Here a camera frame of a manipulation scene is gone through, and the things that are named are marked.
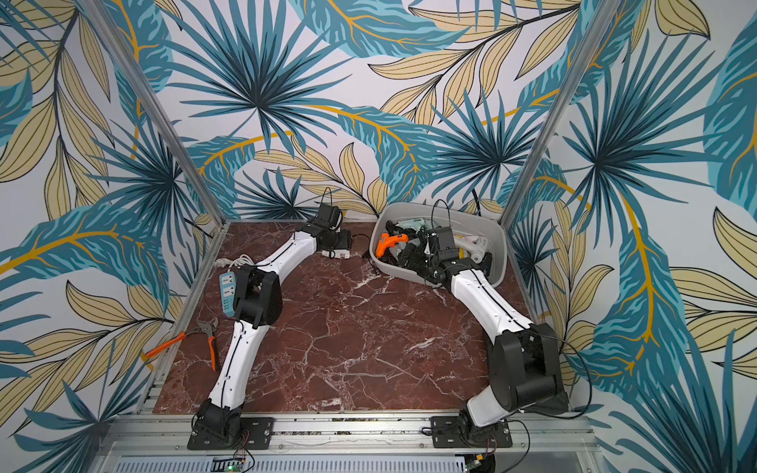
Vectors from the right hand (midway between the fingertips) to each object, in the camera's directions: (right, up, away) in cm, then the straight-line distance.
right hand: (410, 259), depth 88 cm
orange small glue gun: (-7, +6, +18) cm, 20 cm away
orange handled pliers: (-62, -21, +2) cm, 65 cm away
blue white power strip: (-60, -8, +10) cm, 61 cm away
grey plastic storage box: (+32, +13, +27) cm, 44 cm away
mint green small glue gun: (+4, +13, +25) cm, 28 cm away
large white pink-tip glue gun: (+26, +4, +19) cm, 33 cm away
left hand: (-22, +6, +19) cm, 29 cm away
